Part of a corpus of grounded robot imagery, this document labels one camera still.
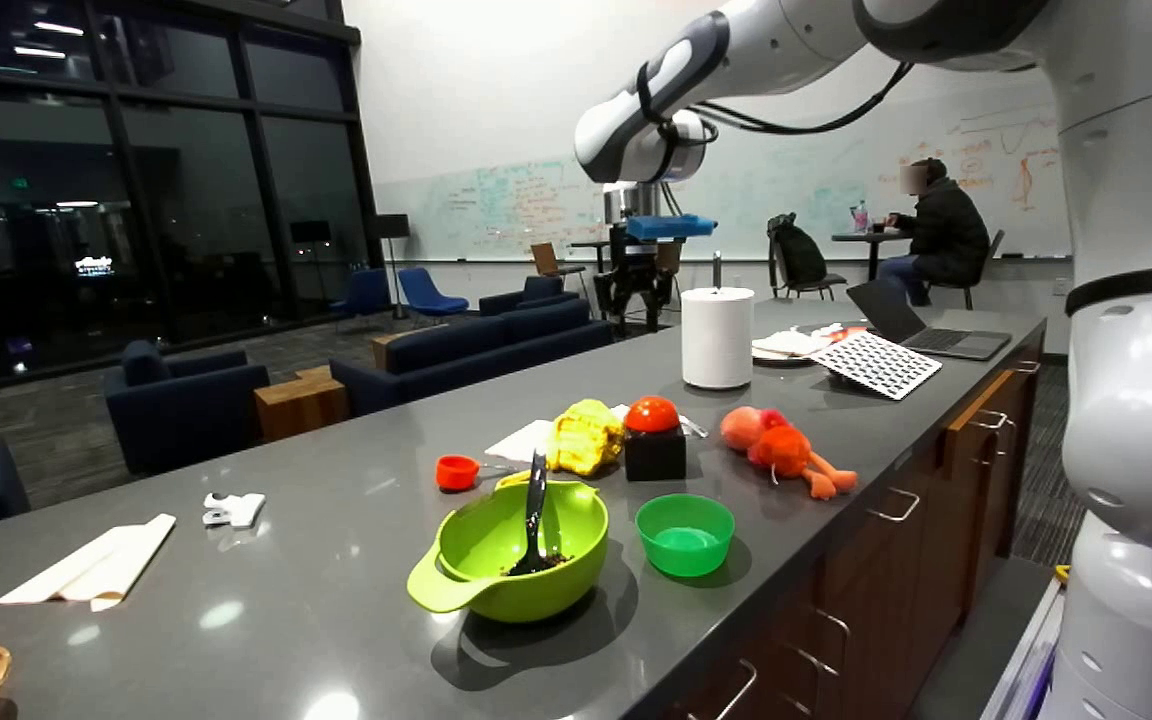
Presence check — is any small green bowl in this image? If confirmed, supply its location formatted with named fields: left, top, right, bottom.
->
left=633, top=493, right=739, bottom=584

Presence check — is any white paper napkin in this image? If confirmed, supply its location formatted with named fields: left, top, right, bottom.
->
left=482, top=417, right=560, bottom=467

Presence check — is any pink and orange plush toy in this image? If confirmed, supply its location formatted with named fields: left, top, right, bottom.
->
left=714, top=406, right=863, bottom=505

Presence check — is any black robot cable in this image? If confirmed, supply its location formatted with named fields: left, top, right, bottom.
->
left=633, top=55, right=919, bottom=186

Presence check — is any bright blue lounge chair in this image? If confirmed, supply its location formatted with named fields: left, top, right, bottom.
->
left=397, top=263, right=473, bottom=319

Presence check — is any black box with toys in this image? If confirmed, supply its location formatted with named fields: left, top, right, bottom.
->
left=620, top=394, right=691, bottom=486

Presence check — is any yellow crocheted hat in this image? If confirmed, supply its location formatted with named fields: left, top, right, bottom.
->
left=545, top=396, right=635, bottom=481

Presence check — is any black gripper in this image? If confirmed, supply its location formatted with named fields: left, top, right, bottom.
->
left=602, top=233, right=676, bottom=334

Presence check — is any black monitor on stand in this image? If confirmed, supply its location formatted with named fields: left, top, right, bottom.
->
left=373, top=212, right=416, bottom=278

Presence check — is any navy blue sofa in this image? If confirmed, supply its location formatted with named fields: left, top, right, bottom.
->
left=330, top=294, right=614, bottom=417

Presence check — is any large lime green bowl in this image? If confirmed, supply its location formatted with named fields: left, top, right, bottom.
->
left=403, top=471, right=614, bottom=627

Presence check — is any white papers pile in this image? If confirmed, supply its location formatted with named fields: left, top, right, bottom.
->
left=749, top=319, right=846, bottom=370

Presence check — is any brown wooden counter cabinet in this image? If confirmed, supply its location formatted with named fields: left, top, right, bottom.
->
left=629, top=317, right=1046, bottom=720

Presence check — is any seated person in dark jacket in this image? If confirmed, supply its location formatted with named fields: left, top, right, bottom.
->
left=877, top=157, right=992, bottom=311

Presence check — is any black backpack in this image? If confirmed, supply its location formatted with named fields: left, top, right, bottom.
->
left=767, top=212, right=846, bottom=299

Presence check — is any crumpled white paper piece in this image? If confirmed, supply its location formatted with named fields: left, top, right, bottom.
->
left=197, top=488, right=269, bottom=533

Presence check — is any wooden side table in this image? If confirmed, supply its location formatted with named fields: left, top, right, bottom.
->
left=253, top=365, right=350, bottom=446

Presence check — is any black spoon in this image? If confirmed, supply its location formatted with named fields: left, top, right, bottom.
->
left=508, top=449, right=565, bottom=579

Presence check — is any dark high bistro table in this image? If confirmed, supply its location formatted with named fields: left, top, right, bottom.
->
left=568, top=237, right=614, bottom=323

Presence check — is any dark open laptop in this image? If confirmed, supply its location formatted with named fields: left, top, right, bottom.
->
left=843, top=278, right=1016, bottom=370

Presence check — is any dark table with pink cup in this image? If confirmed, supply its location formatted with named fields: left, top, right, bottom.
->
left=829, top=196, right=912, bottom=285

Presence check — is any white keyboard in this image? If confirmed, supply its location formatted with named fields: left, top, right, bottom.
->
left=806, top=327, right=944, bottom=406

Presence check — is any white cylindrical container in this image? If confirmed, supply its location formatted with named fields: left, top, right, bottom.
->
left=676, top=285, right=759, bottom=396

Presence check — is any wall whiteboard with drawings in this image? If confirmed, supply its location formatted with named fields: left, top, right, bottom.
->
left=373, top=55, right=1073, bottom=263

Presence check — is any small orange measuring cup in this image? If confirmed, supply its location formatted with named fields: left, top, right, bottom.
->
left=430, top=452, right=482, bottom=497

